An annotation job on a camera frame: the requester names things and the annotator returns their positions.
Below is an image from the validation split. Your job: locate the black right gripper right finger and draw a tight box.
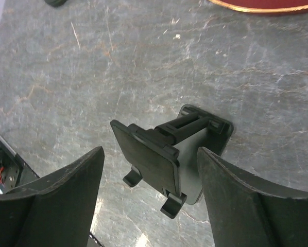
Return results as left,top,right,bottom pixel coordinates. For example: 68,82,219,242
197,147,308,246

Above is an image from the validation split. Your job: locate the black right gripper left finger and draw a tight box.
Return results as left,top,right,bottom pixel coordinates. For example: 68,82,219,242
0,146,105,246

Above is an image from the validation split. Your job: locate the black folding phone stand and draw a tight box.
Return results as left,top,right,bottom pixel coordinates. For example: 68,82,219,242
110,104,234,219

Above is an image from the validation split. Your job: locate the black phone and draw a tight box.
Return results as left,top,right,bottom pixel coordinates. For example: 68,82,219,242
44,0,67,8

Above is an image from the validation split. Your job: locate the red round tray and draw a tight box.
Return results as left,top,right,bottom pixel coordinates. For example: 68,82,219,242
209,0,308,15

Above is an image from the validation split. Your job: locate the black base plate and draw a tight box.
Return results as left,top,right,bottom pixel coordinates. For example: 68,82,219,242
0,138,39,195

